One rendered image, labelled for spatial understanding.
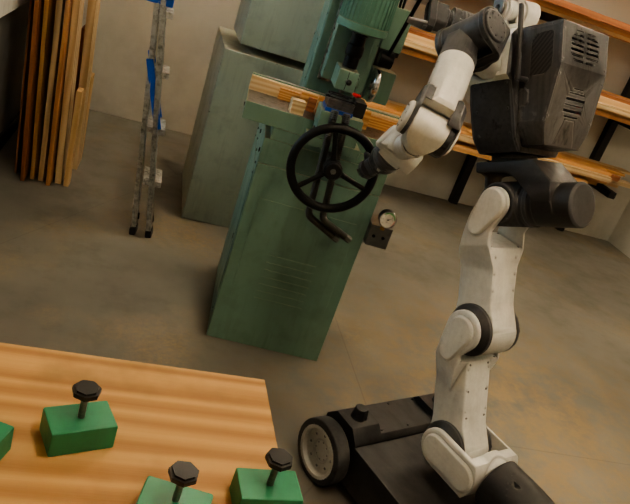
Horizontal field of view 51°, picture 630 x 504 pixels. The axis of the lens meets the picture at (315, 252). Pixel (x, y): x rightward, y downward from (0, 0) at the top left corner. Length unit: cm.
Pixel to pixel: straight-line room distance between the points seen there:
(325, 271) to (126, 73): 268
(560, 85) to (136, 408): 119
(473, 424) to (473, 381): 12
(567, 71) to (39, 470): 139
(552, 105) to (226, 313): 139
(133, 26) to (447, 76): 332
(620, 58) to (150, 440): 488
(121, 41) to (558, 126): 343
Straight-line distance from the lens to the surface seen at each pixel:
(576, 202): 171
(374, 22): 227
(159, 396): 138
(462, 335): 183
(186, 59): 469
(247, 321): 252
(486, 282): 183
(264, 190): 229
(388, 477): 197
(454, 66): 160
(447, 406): 196
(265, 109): 221
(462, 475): 191
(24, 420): 128
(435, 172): 524
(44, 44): 334
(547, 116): 171
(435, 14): 226
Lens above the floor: 138
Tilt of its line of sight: 23 degrees down
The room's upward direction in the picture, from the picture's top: 19 degrees clockwise
